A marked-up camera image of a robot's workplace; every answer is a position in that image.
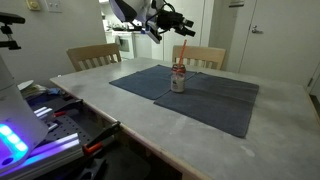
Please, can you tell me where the right wooden chair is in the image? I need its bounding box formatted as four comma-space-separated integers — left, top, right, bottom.
172, 45, 226, 70

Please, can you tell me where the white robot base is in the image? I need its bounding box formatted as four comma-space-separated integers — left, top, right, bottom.
0, 57, 83, 180

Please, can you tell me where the white door with handle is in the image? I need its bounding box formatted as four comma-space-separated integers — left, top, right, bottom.
240, 0, 320, 87

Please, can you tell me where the wall light switch plate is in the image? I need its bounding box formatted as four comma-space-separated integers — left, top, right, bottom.
45, 0, 62, 13

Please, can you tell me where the dark blue left cloth mat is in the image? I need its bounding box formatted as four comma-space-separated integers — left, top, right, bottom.
110, 65, 195, 100

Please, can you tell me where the orange black clamp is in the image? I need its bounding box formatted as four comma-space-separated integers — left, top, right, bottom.
82, 122, 121, 155
52, 100, 83, 117

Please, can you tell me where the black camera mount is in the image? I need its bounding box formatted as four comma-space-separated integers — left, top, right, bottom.
0, 12, 26, 50

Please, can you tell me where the left wooden chair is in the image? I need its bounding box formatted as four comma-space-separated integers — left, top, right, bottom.
66, 43, 122, 71

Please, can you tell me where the white kitchen stove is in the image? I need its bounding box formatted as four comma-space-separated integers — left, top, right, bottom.
112, 31, 135, 59

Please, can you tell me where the orange plastic straw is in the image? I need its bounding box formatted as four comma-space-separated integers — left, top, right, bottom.
178, 39, 187, 67

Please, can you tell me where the dark blue right cloth mat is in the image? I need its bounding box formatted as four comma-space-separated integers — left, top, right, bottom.
155, 73, 259, 138

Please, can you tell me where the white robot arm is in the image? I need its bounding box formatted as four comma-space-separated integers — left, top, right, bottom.
109, 0, 195, 41

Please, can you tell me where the wooden chair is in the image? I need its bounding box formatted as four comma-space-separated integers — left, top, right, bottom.
66, 43, 122, 71
172, 45, 226, 70

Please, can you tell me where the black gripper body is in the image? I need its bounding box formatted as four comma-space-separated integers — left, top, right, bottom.
151, 3, 184, 34

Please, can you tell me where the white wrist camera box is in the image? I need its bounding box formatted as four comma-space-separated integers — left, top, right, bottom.
144, 22, 162, 44

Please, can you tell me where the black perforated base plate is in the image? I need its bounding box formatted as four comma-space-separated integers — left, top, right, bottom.
41, 115, 92, 145

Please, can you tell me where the dark blue cloth mat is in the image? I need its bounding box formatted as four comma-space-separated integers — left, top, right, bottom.
155, 73, 259, 138
110, 65, 195, 100

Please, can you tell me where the white soda can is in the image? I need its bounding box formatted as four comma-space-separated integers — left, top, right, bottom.
171, 64, 186, 93

